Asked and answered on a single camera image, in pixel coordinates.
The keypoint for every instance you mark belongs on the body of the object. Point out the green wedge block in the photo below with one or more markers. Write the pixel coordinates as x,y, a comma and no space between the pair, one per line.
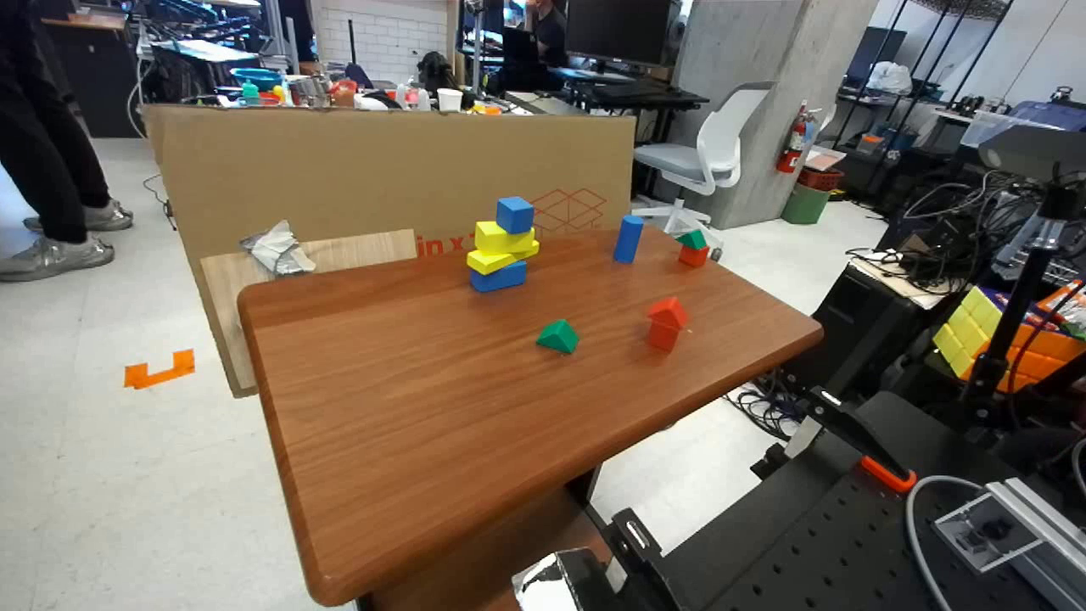
561,336

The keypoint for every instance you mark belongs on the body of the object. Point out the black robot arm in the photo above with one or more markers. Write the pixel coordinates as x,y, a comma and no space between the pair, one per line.
990,363

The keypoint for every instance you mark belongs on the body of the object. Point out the blue cube on top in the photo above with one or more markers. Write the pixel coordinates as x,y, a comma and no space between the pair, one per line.
514,215

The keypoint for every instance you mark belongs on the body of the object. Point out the orange block under green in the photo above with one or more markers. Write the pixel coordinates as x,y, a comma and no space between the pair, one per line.
692,261

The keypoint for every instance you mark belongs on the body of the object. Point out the blue base block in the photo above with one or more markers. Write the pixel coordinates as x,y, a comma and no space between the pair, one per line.
499,279

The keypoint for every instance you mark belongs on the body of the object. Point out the yellow blocks in stack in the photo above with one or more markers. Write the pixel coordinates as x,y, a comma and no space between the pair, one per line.
497,250

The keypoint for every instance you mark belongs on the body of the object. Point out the tall blue block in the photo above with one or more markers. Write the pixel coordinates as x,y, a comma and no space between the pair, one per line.
630,239

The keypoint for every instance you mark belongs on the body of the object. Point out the red block stack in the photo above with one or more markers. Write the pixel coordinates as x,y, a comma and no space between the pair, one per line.
665,324

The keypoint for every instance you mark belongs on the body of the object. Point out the green block on orange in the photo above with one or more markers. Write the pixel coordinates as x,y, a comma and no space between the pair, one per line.
692,242

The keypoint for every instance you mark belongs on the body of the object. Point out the white office chair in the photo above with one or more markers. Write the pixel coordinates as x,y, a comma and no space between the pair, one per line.
706,164

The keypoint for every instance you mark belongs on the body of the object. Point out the large cardboard sheet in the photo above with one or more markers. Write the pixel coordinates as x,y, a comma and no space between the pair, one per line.
238,172

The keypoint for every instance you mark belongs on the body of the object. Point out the white crumpled cloth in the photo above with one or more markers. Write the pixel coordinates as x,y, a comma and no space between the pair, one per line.
279,254

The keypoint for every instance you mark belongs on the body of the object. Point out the green bucket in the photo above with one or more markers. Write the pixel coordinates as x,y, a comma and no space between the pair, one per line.
807,206

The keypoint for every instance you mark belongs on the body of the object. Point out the orange floor marker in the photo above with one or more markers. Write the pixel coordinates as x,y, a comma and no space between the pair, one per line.
145,375

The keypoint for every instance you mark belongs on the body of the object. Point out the yellow sticky note pad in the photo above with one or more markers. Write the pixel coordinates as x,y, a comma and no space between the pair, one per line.
967,331

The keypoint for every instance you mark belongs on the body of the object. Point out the person in black trousers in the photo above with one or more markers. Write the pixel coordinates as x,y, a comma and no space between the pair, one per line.
51,162

